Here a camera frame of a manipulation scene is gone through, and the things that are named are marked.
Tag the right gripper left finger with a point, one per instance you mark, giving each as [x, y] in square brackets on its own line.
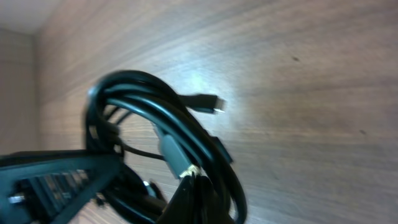
[52, 186]

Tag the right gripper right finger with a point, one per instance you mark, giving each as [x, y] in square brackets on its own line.
[195, 202]

